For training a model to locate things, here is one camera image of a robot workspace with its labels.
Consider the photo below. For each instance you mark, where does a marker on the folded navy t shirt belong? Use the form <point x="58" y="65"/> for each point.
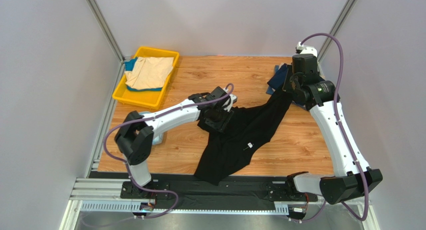
<point x="278" y="80"/>

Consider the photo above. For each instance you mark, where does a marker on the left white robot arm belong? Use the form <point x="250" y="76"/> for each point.
<point x="135" y="137"/>

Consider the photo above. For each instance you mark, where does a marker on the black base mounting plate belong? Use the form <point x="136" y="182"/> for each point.
<point x="240" y="193"/>

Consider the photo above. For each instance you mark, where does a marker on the black t shirt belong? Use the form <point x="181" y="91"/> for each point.
<point x="249" y="129"/>

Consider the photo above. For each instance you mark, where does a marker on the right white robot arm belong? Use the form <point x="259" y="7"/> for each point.
<point x="352" y="174"/>

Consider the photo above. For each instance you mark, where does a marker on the light blue headphones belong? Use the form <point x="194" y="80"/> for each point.
<point x="159" y="139"/>

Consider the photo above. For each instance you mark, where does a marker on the aluminium frame rail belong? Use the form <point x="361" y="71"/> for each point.
<point x="106" y="114"/>

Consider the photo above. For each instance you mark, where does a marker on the cream t shirt in tray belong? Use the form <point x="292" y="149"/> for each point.
<point x="149" y="72"/>

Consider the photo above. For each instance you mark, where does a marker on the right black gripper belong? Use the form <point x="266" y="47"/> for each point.
<point x="289" y="84"/>

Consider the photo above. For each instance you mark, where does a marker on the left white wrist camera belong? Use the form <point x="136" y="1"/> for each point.
<point x="232" y="99"/>

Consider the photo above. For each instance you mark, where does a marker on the teal t shirt in tray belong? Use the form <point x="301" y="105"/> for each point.
<point x="129" y="66"/>

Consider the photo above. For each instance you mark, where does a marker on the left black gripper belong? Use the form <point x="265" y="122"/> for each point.
<point x="222" y="125"/>

